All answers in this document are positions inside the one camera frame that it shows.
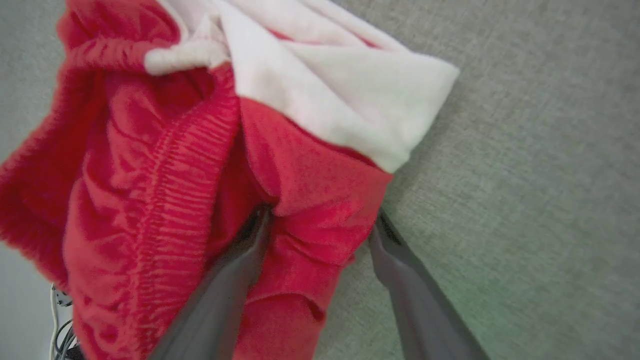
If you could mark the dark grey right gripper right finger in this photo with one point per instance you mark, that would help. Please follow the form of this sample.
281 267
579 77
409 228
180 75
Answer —
420 300

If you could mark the grey fabric sofa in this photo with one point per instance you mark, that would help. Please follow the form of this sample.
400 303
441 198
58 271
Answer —
525 200

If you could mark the red and white shorts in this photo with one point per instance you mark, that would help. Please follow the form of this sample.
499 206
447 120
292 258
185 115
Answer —
200 165

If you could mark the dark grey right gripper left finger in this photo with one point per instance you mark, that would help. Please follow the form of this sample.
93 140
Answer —
215 305

